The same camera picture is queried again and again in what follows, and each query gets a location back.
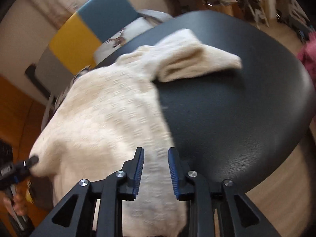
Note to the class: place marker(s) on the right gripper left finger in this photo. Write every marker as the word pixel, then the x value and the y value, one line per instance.
pixel 95 208

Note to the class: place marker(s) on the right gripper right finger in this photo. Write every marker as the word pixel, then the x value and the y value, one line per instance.
pixel 216 203

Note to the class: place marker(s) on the cream knitted sweater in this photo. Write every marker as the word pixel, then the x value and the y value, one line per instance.
pixel 109 112

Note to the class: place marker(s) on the person's left hand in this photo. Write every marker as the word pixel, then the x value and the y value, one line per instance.
pixel 18 206

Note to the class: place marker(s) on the black round leather stool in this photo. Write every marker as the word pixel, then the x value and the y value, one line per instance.
pixel 237 124

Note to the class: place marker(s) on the yellow blue grey sofa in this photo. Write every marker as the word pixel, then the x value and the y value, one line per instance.
pixel 73 46

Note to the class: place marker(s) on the pink quilted bedspread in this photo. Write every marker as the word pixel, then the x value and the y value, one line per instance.
pixel 307 56

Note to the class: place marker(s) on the white deer print pillow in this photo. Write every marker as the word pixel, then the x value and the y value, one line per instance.
pixel 126 34

